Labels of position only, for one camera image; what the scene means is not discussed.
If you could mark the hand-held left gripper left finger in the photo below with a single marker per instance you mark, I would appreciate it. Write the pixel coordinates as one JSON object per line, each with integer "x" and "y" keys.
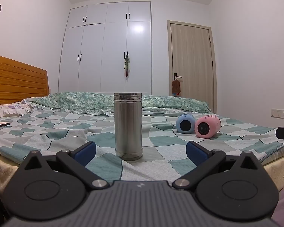
{"x": 86, "y": 151}

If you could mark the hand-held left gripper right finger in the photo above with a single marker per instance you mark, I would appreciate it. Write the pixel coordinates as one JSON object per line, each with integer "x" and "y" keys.
{"x": 196, "y": 152}

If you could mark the pink cup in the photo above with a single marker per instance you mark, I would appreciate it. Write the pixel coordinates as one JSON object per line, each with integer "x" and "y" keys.
{"x": 207, "y": 126}

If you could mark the blue cup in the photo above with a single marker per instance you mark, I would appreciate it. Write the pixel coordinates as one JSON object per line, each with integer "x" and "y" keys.
{"x": 185, "y": 123}

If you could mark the checkered bed sheet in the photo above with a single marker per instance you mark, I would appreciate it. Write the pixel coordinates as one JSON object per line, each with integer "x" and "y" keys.
{"x": 61, "y": 132}

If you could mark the stainless steel thermos flask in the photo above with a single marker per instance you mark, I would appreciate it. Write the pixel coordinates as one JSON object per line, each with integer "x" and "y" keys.
{"x": 128, "y": 125}

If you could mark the green floral quilt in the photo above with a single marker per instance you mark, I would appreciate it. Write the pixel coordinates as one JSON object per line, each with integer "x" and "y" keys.
{"x": 85, "y": 101}

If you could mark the brown hanging pouch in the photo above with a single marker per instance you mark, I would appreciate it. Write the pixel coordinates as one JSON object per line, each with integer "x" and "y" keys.
{"x": 176, "y": 87}

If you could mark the beige mattress pad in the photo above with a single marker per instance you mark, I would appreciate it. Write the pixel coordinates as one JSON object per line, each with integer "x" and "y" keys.
{"x": 4, "y": 170}

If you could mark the beige wooden door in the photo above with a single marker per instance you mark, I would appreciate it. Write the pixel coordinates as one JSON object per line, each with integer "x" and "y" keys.
{"x": 191, "y": 68}

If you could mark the purple floral pillow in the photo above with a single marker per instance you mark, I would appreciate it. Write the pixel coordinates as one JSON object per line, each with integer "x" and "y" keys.
{"x": 7, "y": 110}

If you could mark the green hanging ornament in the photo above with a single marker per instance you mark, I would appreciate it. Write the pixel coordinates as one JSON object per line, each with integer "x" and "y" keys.
{"x": 127, "y": 63}

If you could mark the wooden headboard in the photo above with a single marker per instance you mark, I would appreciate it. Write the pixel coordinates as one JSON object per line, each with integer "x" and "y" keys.
{"x": 16, "y": 80}

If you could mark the white wardrobe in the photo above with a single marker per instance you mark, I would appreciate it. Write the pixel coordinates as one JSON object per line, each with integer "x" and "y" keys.
{"x": 104, "y": 49}

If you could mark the white wall socket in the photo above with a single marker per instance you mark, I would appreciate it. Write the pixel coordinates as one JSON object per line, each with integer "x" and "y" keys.
{"x": 279, "y": 113}

